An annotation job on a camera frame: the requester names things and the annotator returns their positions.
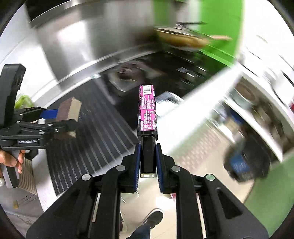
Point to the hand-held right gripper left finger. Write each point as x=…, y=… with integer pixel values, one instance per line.
x=137, y=165

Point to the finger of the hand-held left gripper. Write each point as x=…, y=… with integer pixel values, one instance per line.
x=49, y=113
x=66, y=126

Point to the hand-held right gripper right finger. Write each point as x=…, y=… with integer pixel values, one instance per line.
x=159, y=170

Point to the brown sponge block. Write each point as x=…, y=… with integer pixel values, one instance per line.
x=69, y=108

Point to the black bottle with pink label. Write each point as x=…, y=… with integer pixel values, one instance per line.
x=147, y=110

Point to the person's left hand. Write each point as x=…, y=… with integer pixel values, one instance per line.
x=9, y=159

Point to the green leafy vegetable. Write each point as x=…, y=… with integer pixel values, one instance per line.
x=23, y=102

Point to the dark striped floor mat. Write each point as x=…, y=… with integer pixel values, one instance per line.
x=96, y=128

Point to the black shoe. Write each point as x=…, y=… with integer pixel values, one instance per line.
x=155, y=218

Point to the person's leg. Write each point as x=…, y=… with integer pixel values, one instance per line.
x=142, y=232

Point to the black bin with blue label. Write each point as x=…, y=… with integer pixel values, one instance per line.
x=248, y=158

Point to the stainless steel appliance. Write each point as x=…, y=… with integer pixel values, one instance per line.
x=91, y=29

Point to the person's grey garment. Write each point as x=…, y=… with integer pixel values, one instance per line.
x=20, y=211

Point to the dark stove top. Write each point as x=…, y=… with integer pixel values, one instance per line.
x=160, y=71

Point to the white shelf unit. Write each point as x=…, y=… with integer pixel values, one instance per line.
x=271, y=96

